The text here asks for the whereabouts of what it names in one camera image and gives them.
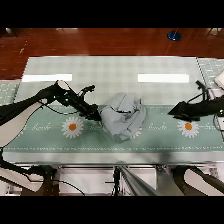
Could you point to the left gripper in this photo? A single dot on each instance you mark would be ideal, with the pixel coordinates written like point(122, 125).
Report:
point(81, 105)

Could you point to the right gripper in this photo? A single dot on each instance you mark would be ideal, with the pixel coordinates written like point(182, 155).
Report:
point(186, 110)

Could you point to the light grey shirt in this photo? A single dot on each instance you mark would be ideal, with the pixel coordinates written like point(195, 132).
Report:
point(125, 116)

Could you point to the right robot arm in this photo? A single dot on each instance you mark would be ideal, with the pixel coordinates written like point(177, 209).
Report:
point(213, 105)

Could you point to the white garment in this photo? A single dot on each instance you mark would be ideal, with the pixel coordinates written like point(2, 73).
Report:
point(220, 80)

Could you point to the blue round object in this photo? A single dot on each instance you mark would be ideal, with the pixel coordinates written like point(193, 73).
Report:
point(174, 35)

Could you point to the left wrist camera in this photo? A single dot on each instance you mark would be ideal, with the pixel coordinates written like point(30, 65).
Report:
point(87, 89)

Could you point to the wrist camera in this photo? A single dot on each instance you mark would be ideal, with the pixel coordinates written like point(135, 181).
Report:
point(87, 89)
point(202, 87)

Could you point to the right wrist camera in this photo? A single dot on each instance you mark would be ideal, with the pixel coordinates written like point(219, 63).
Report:
point(202, 87)

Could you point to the silver frame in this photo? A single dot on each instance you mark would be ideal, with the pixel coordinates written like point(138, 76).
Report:
point(143, 186)

